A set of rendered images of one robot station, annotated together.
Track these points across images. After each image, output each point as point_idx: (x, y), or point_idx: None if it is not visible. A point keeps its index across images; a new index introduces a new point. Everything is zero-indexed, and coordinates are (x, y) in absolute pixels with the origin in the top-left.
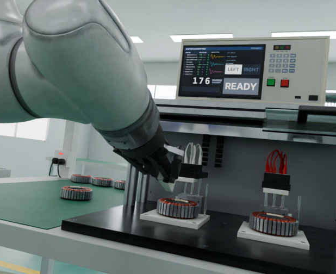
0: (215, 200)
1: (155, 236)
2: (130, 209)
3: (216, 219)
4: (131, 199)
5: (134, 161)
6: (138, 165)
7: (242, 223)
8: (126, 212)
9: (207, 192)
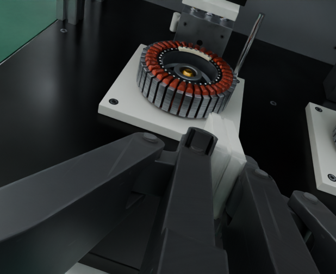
0: (246, 14)
1: (145, 248)
2: (73, 49)
3: (253, 83)
4: (75, 11)
5: (73, 261)
6: (104, 234)
7: (299, 94)
8: (65, 73)
9: (254, 35)
